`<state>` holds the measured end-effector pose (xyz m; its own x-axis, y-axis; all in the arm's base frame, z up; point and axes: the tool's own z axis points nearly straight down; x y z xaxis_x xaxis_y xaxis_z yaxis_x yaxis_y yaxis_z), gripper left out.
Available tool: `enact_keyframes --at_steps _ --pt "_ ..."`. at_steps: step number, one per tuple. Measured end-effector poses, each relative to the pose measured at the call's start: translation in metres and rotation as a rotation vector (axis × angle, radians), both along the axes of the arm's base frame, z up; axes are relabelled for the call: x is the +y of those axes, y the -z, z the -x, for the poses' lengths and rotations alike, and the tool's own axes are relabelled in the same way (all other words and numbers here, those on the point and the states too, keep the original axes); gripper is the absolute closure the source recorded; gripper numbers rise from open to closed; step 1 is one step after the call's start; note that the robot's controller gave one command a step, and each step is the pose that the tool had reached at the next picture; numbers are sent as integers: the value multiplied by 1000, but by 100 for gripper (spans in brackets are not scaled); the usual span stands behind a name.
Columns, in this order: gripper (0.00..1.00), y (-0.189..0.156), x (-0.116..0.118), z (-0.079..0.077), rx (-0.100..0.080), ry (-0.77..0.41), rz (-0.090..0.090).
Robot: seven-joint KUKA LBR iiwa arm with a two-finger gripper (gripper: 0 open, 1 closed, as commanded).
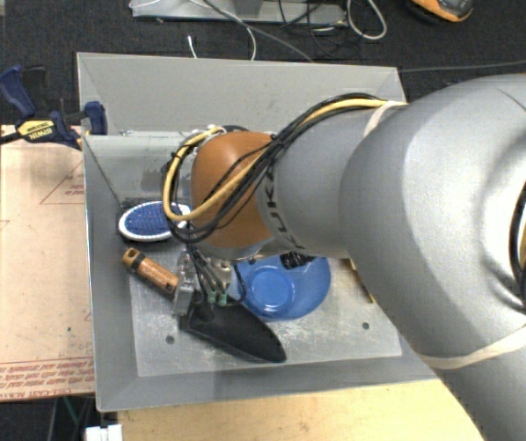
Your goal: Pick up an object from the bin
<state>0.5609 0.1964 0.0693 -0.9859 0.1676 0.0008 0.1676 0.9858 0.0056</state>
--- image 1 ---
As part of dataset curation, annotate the grey metal bin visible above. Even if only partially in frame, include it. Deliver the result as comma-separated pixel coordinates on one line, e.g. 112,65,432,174
76,51,439,413

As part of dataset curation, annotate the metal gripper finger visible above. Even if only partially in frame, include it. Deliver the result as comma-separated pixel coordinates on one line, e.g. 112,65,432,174
172,251,196,317

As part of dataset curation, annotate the blue plastic bowl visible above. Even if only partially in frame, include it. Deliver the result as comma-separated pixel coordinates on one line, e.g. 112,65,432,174
233,252,332,323

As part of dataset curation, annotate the brown cardboard board red print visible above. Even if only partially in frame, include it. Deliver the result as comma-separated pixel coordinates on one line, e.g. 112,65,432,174
0,123,96,403

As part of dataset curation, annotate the orange-brown wooden handle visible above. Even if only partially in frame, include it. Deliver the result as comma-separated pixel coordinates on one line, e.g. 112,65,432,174
121,246,181,299

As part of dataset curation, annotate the blue and white oval brush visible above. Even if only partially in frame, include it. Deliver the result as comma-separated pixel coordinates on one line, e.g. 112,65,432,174
116,197,194,243

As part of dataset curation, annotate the black pointed flat object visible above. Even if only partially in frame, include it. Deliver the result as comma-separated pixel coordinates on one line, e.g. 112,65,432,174
178,300,288,365

